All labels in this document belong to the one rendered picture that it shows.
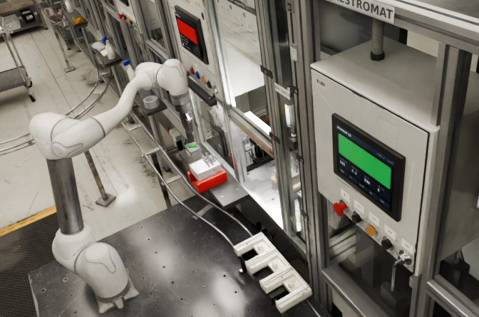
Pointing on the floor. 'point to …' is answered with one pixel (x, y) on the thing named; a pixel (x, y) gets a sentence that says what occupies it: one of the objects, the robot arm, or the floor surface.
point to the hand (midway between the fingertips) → (189, 136)
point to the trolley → (19, 77)
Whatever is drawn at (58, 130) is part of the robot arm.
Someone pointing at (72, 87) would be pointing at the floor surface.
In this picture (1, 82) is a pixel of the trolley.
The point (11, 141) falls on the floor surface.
